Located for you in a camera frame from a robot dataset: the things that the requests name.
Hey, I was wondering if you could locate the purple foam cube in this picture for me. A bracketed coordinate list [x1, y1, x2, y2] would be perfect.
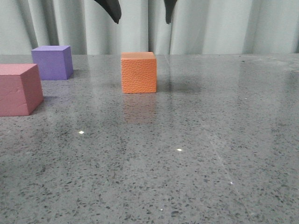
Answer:
[31, 45, 73, 80]

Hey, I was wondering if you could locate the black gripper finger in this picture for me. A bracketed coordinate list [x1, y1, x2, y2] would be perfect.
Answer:
[164, 0, 177, 24]
[95, 0, 121, 24]

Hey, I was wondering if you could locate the orange foam cube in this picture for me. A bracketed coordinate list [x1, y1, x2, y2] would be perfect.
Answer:
[121, 52, 157, 93]

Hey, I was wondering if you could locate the pale grey-green curtain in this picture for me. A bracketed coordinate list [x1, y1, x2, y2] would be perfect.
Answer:
[0, 0, 299, 55]

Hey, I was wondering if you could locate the pink foam cube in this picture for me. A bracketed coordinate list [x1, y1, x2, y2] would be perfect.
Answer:
[0, 63, 43, 117]

